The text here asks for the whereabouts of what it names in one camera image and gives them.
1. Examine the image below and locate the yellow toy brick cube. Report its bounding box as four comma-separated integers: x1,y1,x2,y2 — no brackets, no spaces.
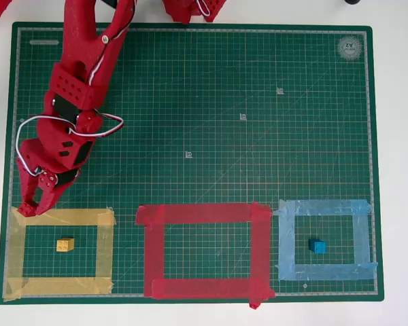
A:
56,237,75,253

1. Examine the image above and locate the red tape square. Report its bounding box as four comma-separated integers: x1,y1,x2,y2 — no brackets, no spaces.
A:
135,200,277,310

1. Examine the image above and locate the blue toy brick cube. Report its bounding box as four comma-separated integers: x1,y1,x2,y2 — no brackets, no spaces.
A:
308,238,328,255

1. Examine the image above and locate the green cutting mat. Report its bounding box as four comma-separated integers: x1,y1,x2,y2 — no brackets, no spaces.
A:
0,21,385,306

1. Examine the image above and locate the yellow tape square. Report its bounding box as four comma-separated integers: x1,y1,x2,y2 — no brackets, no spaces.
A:
3,205,118,302

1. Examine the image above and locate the white servo cable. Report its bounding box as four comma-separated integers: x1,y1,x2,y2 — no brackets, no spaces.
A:
15,110,125,177

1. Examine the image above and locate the blue tape square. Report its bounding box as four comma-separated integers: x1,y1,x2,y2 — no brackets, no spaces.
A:
273,198,379,282

